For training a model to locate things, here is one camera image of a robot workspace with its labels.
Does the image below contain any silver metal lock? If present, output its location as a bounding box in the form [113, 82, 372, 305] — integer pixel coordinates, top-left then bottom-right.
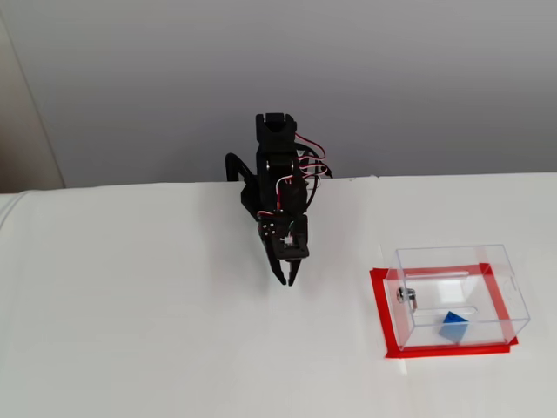
[395, 287, 419, 314]

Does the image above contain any red tape frame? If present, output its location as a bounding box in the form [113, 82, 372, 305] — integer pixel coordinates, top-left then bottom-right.
[369, 262, 520, 360]

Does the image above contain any blue lego brick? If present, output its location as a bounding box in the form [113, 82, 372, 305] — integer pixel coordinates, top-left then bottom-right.
[437, 311, 469, 345]

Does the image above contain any black wrist camera board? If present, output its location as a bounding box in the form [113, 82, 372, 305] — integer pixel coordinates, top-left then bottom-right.
[278, 233, 311, 262]

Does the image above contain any red white servo cable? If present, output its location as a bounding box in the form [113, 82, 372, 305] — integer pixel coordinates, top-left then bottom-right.
[294, 134, 334, 193]
[257, 174, 293, 218]

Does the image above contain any transparent plastic box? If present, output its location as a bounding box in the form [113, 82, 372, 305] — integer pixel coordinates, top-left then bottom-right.
[382, 243, 532, 353]

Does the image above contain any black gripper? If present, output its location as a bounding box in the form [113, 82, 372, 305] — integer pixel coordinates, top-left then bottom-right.
[257, 212, 311, 287]

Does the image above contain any black table clamp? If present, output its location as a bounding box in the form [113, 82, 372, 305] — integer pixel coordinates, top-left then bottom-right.
[225, 152, 256, 185]

